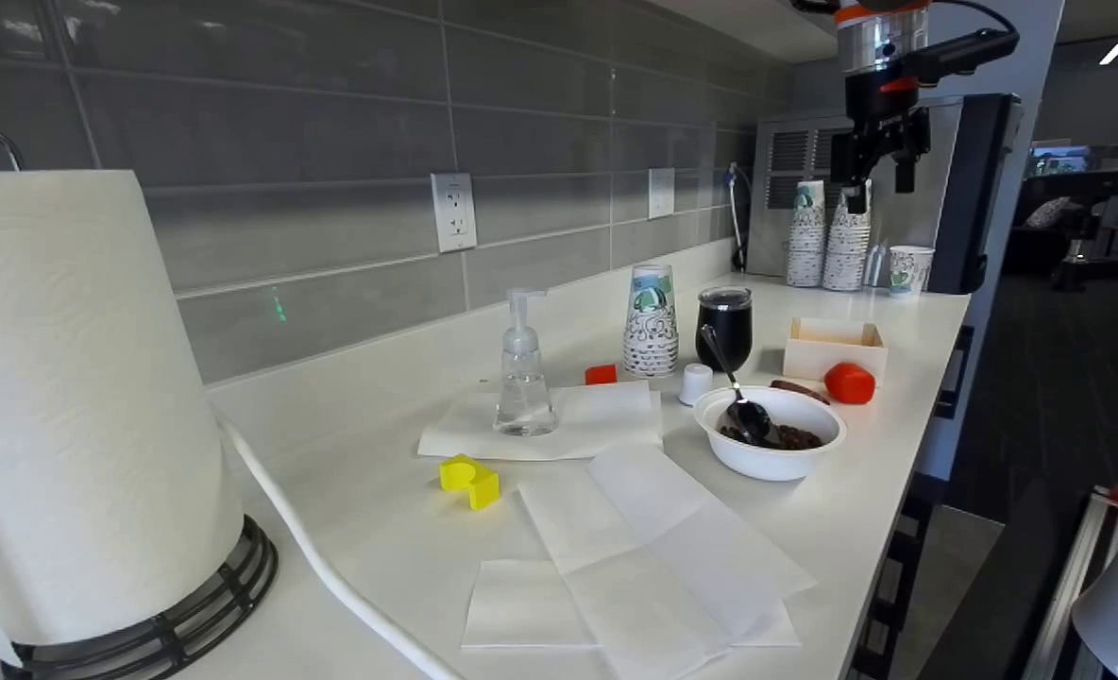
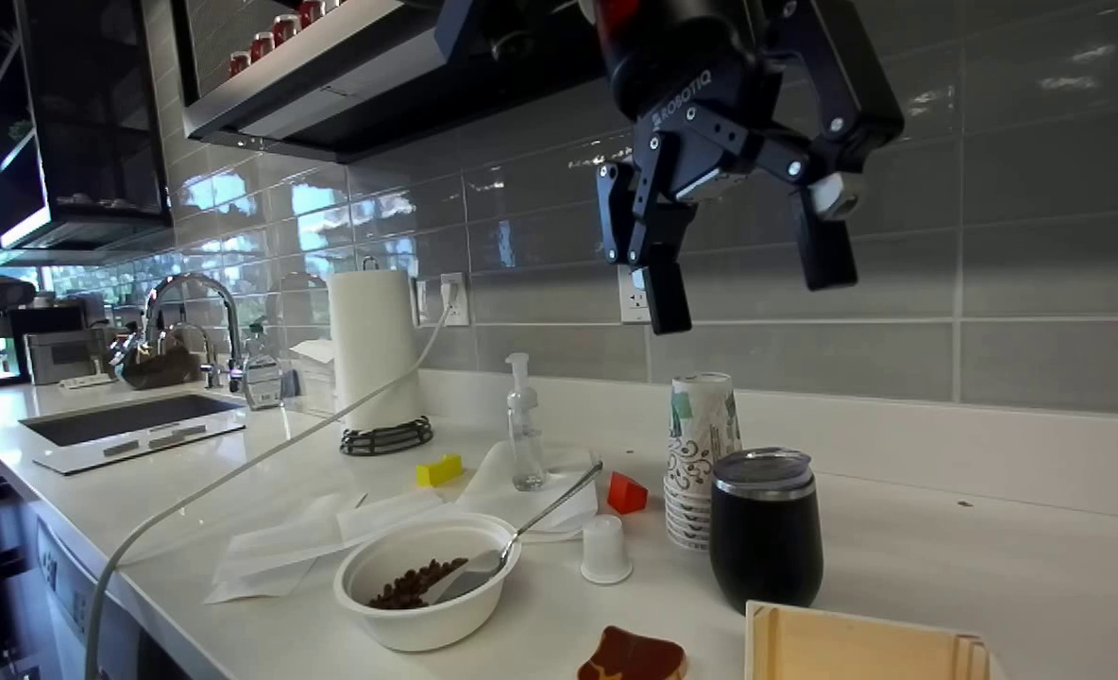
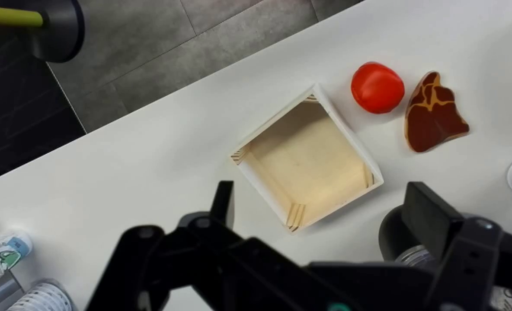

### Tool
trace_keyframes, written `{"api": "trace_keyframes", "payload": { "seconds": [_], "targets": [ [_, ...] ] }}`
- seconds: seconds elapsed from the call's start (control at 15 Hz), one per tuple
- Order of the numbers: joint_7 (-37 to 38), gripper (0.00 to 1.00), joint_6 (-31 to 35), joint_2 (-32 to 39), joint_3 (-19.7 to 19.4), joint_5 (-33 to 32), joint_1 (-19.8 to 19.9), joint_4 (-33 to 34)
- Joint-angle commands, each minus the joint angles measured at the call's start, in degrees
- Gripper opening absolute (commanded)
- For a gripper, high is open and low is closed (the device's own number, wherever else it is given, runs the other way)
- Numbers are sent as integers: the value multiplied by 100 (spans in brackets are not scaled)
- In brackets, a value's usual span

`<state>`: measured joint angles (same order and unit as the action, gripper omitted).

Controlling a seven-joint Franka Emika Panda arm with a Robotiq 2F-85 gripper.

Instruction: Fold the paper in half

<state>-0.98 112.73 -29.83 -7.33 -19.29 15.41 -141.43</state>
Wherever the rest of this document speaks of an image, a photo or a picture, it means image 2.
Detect countertop sink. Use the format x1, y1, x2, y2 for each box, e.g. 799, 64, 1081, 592
17, 391, 250, 479

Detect clear drinking glass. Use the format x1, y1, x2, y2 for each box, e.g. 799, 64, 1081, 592
239, 329, 288, 411

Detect white cloth towel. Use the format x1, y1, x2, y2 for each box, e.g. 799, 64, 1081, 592
202, 489, 459, 605

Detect toast slice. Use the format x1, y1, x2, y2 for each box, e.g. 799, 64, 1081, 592
575, 623, 691, 680

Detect black tumbler with lid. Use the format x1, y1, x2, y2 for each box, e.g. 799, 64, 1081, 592
704, 445, 828, 616

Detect white bowl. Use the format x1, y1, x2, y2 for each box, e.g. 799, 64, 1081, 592
332, 511, 526, 657

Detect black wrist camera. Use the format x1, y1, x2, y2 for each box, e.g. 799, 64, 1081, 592
769, 0, 911, 176

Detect small white cup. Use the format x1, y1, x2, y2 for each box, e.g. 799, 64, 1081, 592
579, 511, 635, 591

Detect chrome faucet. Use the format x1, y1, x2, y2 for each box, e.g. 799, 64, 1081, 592
135, 270, 250, 393

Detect yellow block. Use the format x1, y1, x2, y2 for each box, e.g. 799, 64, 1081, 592
411, 449, 467, 492

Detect white paper towel roll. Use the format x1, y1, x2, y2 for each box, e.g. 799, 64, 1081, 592
324, 264, 431, 430

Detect patterned paper cup stack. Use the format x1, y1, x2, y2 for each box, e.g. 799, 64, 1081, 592
662, 370, 749, 553

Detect black wall cabinet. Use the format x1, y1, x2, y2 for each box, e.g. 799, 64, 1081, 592
0, 0, 173, 259

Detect dark base cabinet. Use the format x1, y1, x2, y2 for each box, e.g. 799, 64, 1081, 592
0, 430, 192, 680

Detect white cable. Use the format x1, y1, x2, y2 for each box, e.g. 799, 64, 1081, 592
79, 276, 455, 680

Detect white wall outlet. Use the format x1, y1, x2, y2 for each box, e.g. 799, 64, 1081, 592
616, 263, 654, 329

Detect clear pump bottle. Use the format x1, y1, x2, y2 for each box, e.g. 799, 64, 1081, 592
500, 347, 550, 497

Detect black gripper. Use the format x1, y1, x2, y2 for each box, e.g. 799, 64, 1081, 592
591, 0, 863, 338

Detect brown food pieces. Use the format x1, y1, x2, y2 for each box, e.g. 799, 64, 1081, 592
366, 557, 472, 614

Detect metal spoon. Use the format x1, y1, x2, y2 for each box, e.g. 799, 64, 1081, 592
417, 456, 606, 609

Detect black wire towel holder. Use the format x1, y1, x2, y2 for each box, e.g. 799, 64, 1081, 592
336, 411, 438, 463

